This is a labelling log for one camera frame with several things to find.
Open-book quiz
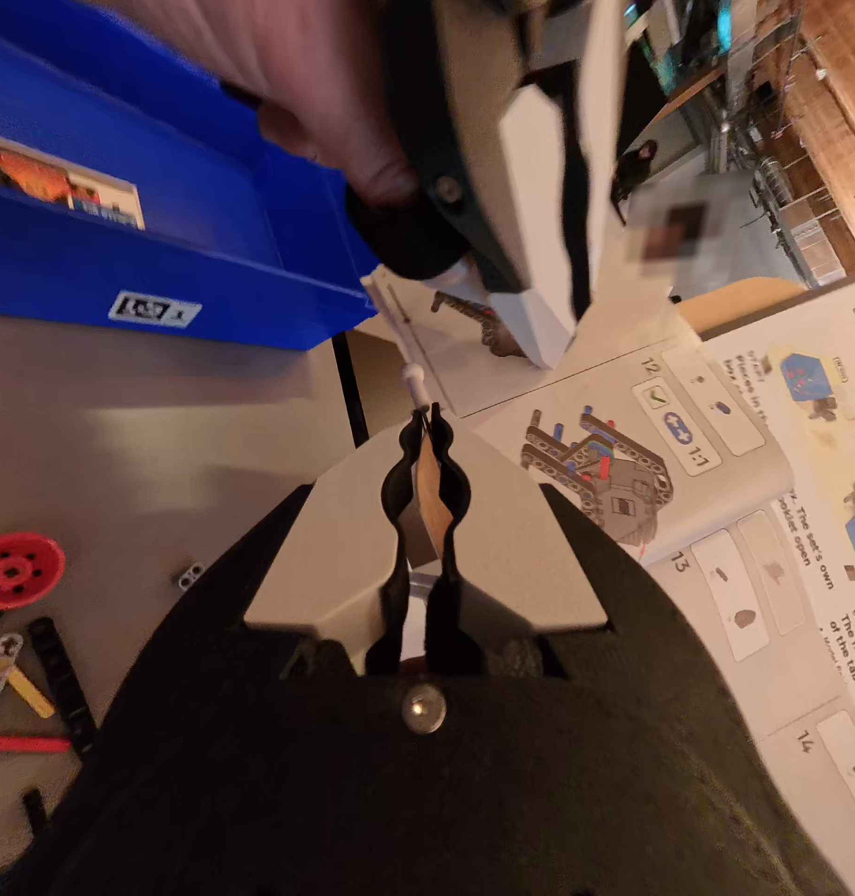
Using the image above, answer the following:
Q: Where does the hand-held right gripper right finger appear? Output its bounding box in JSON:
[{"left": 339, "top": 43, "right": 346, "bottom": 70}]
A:
[{"left": 425, "top": 401, "right": 610, "bottom": 676}]

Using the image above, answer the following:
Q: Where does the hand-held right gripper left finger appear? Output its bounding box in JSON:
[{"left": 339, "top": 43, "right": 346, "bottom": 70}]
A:
[{"left": 243, "top": 409, "right": 428, "bottom": 676}]

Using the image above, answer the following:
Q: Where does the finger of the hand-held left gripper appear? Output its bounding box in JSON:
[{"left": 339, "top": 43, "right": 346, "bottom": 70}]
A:
[
  {"left": 489, "top": 86, "right": 580, "bottom": 370},
  {"left": 573, "top": 0, "right": 629, "bottom": 328}
]

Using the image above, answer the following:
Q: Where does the instruction booklet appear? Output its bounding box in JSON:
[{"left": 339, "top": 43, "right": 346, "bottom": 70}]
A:
[{"left": 361, "top": 269, "right": 855, "bottom": 896}]

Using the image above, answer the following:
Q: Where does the grey desk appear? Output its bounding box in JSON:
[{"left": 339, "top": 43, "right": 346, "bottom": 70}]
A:
[{"left": 0, "top": 311, "right": 372, "bottom": 869}]

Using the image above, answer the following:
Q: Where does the person's left hand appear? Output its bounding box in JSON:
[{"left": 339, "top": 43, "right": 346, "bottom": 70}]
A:
[{"left": 112, "top": 0, "right": 419, "bottom": 205}]

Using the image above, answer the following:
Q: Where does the pile of toy brick pieces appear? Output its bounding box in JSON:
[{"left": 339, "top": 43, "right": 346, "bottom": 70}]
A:
[{"left": 0, "top": 609, "right": 98, "bottom": 837}]

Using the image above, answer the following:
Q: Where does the red toy wheel rim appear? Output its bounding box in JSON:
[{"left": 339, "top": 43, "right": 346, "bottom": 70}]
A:
[{"left": 0, "top": 532, "right": 66, "bottom": 611}]

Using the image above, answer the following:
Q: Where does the yellow toy axle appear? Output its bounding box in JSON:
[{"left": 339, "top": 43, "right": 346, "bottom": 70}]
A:
[{"left": 0, "top": 643, "right": 57, "bottom": 721}]

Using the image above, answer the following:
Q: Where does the printed instruction sheet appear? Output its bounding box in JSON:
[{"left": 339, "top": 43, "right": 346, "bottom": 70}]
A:
[{"left": 701, "top": 269, "right": 855, "bottom": 701}]

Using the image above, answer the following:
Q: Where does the blue plastic bin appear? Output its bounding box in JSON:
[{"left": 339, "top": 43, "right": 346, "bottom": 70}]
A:
[{"left": 0, "top": 0, "right": 379, "bottom": 351}]

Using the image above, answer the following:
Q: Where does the red toy axle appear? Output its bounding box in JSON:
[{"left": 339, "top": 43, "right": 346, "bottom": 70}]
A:
[{"left": 0, "top": 734, "right": 73, "bottom": 755}]

